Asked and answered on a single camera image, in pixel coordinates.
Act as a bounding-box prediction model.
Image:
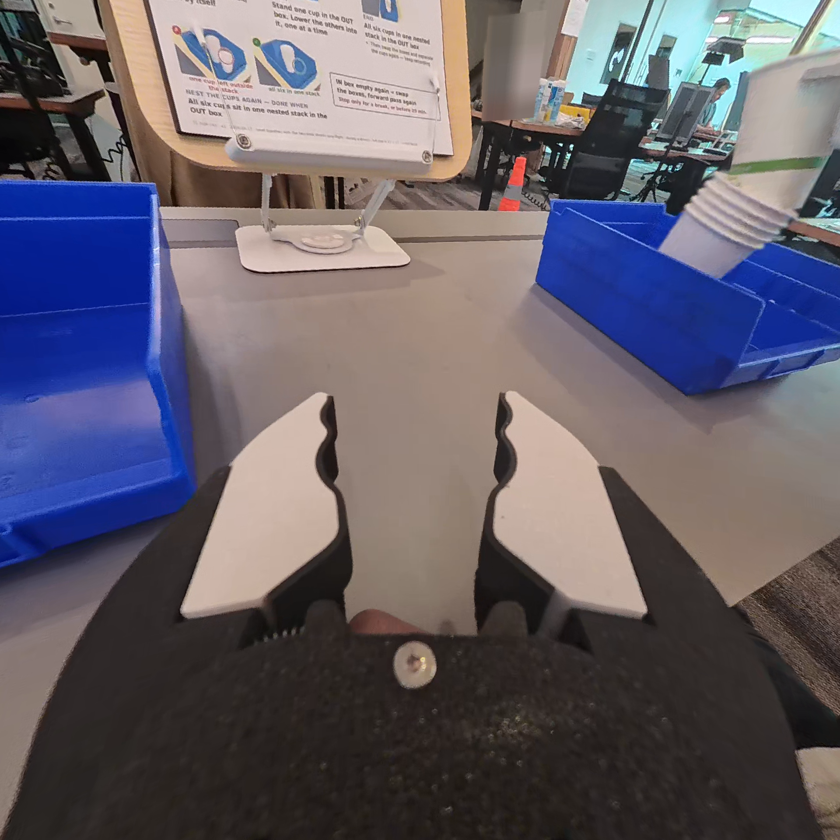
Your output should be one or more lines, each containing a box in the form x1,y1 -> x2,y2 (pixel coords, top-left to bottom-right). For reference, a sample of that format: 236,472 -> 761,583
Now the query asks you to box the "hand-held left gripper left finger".
179,392 -> 353,634

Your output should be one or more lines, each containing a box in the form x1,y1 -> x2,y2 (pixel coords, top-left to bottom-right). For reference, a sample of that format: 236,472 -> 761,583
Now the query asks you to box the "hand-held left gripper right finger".
474,391 -> 649,637

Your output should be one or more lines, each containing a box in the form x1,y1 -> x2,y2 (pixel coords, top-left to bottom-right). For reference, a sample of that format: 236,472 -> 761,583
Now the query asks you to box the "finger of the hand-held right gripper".
797,51 -> 840,151

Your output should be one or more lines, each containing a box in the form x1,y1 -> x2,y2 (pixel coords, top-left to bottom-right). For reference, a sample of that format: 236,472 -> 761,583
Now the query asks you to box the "white paper cup green band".
718,47 -> 840,214

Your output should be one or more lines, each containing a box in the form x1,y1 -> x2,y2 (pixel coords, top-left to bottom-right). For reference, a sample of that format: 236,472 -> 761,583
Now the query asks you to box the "blue plastic bin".
535,199 -> 840,396
0,180 -> 196,568

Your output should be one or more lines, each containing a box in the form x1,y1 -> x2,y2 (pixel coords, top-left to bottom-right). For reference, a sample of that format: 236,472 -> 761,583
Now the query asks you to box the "person's left hand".
350,609 -> 427,636

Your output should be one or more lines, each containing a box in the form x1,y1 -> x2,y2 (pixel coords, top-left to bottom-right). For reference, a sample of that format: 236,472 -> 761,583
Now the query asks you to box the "grey computer monitor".
658,82 -> 714,142

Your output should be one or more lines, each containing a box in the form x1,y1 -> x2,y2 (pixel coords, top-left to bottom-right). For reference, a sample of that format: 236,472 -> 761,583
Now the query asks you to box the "dark desk wooden top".
640,141 -> 732,198
0,88 -> 109,181
472,108 -> 592,211

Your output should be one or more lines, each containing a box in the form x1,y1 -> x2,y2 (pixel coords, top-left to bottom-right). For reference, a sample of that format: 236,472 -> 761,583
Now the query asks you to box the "black office chair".
558,79 -> 672,201

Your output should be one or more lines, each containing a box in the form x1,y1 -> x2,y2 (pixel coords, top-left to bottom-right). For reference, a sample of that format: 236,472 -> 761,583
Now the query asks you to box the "orange traffic cone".
497,156 -> 530,212

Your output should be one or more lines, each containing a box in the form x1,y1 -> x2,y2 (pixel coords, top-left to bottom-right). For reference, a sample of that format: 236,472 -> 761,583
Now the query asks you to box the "tan cardboard box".
108,66 -> 326,210

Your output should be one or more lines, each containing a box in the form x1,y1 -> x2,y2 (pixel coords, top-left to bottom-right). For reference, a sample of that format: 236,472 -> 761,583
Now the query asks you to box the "wooden document board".
98,0 -> 473,181

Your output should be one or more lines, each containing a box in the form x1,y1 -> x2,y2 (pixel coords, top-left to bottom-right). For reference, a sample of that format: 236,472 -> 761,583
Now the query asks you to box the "printed instruction sheet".
143,0 -> 455,157

